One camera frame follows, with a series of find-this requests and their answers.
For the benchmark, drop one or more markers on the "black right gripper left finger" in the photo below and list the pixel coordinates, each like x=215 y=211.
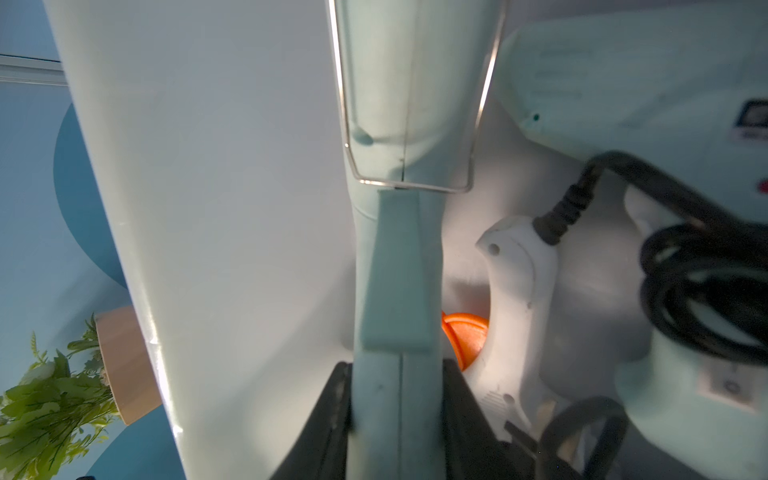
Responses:
x=320 y=451

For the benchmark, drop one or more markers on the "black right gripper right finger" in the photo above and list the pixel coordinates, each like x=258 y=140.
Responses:
x=472 y=450

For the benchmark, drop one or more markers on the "white glue gun orange trigger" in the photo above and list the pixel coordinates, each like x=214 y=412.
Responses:
x=500 y=356

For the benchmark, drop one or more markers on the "pale blue glue gun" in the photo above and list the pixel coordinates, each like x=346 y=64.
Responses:
x=412 y=79

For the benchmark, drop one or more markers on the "light mint glue gun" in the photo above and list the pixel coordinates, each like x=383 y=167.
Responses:
x=674 y=101

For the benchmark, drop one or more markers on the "white plastic storage box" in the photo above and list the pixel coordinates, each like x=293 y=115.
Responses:
x=214 y=135

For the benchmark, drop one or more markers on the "potted artificial flower plant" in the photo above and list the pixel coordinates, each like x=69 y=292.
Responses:
x=67 y=401

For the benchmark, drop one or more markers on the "aluminium back frame rail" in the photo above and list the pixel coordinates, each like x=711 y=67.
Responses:
x=32 y=71

